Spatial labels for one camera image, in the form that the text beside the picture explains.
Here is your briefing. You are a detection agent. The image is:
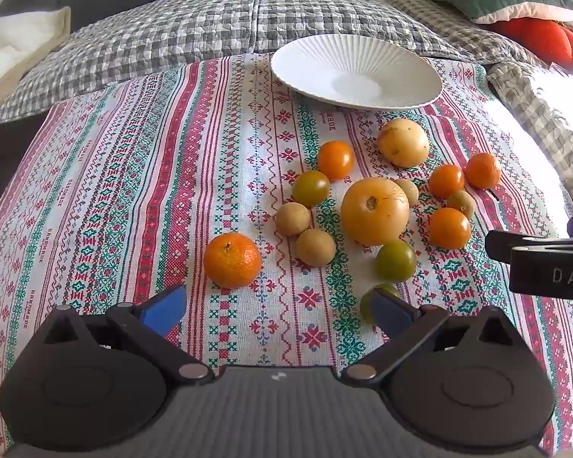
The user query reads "cream fleece blanket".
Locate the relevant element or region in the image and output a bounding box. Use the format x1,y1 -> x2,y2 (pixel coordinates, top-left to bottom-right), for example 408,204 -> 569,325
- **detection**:
0,6 -> 72,120

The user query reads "small mandarin orange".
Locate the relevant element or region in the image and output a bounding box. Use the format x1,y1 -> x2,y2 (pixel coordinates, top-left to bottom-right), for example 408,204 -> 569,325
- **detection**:
465,152 -> 502,190

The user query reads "grey checked quilt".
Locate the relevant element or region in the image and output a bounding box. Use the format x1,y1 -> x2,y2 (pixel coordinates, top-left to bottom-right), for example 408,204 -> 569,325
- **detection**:
0,0 -> 488,139

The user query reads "large yellow-orange tomato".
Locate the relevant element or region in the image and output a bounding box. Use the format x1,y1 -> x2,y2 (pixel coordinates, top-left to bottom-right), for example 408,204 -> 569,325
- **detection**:
340,176 -> 411,247

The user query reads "red pumpkin cushion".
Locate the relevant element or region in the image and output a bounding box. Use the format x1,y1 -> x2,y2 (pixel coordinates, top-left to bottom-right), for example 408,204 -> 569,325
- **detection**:
492,18 -> 573,66

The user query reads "large mandarin orange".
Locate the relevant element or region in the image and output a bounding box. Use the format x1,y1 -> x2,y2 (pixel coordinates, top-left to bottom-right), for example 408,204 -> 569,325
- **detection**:
203,232 -> 262,290

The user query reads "red green patterned blanket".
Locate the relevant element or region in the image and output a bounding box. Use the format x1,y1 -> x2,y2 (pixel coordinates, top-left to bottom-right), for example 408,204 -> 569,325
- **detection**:
0,52 -> 573,458

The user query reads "beige checked quilt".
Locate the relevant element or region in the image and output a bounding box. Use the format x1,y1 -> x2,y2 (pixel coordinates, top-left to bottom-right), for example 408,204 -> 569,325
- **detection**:
382,0 -> 547,66

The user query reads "white ribbed plate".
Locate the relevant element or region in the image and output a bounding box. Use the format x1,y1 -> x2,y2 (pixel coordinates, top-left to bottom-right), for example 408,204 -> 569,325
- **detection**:
270,34 -> 444,110

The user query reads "yellow passion fruit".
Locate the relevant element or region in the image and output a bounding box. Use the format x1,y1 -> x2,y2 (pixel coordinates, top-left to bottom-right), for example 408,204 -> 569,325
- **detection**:
377,118 -> 431,169

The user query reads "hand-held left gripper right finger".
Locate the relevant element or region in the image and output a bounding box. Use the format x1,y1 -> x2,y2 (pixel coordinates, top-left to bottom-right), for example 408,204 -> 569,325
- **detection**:
341,287 -> 523,387

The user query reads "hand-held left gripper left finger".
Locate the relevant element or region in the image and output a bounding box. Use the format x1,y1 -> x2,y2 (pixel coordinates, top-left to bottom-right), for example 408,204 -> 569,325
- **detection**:
43,284 -> 215,385

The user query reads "green tomato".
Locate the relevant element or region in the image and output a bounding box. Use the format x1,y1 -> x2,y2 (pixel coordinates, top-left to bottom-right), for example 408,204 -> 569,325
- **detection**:
375,240 -> 418,282
360,283 -> 403,325
291,170 -> 332,207

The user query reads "orange tomato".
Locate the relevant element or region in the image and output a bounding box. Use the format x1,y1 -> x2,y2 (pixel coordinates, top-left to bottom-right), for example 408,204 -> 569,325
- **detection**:
428,164 -> 466,200
317,140 -> 355,181
428,207 -> 473,250

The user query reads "grey leaf-pattern fringed throw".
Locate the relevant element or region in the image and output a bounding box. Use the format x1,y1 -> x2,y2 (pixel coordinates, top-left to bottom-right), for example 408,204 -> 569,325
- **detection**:
486,61 -> 573,213

